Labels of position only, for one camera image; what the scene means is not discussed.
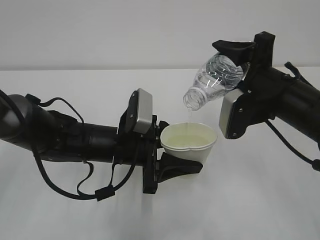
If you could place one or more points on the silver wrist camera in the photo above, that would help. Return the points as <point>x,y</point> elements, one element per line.
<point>239,110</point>
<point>138,116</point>

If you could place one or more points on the white paper cup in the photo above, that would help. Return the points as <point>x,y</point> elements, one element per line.
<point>188,140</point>

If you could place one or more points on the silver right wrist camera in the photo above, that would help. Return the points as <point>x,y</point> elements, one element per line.
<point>239,110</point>

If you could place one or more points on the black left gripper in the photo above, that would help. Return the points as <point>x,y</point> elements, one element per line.
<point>140,149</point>

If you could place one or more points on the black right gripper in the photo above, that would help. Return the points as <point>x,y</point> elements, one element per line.
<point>263,83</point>

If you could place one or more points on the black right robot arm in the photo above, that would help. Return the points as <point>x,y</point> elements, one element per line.
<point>299,105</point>

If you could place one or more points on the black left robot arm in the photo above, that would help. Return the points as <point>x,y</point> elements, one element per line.
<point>26,122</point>

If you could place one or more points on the clear green-label water bottle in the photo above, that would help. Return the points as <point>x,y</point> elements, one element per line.
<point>218,76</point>

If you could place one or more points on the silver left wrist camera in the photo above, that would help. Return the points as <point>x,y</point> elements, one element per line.
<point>138,116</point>

